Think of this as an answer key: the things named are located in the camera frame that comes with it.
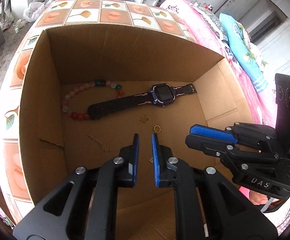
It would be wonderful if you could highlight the patterned tablecloth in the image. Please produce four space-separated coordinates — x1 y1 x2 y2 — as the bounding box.
0 0 197 224

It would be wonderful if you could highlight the gold flower brooch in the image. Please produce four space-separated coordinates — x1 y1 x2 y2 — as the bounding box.
140 114 149 123

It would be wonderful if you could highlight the white plastic bag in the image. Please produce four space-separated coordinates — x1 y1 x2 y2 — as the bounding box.
23 0 54 22

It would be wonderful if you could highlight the pink blanket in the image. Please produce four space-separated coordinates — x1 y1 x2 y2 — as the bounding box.
160 0 290 230

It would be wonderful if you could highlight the multicolour bead bracelet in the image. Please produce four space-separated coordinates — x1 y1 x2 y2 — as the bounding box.
61 80 125 121

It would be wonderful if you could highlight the brown cardboard box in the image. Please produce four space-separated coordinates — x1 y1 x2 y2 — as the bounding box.
18 22 255 240

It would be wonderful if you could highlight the pink purple smart watch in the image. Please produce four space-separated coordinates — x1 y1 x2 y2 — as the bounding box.
87 83 197 120

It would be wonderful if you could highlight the light blue pillow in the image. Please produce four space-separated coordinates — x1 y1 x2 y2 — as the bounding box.
219 13 268 94

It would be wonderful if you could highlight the right hand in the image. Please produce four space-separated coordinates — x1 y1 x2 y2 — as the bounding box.
249 190 268 205

